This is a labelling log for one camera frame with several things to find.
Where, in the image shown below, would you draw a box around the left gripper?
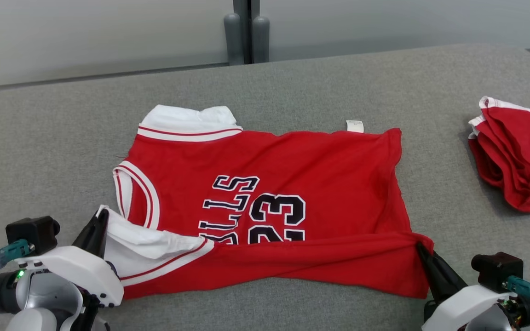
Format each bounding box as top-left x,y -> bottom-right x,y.
17,209 -> 124,308

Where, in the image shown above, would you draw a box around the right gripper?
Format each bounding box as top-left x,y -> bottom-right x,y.
416,242 -> 514,331

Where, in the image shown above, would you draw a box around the red basketball jersey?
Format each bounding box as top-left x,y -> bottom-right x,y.
97,105 -> 435,300

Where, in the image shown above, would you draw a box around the red shorts with white stripe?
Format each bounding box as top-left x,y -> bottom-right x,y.
467,96 -> 530,217

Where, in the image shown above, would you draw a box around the teal left camera connector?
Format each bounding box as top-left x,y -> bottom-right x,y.
0,239 -> 35,269

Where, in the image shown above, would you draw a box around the teal camera connector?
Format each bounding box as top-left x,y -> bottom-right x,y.
0,239 -> 35,269
507,276 -> 530,306

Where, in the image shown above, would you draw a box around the teal right camera connector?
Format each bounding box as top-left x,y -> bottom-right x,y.
507,276 -> 530,306

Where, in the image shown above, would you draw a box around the grey metal partition post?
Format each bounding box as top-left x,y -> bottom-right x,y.
224,0 -> 271,66

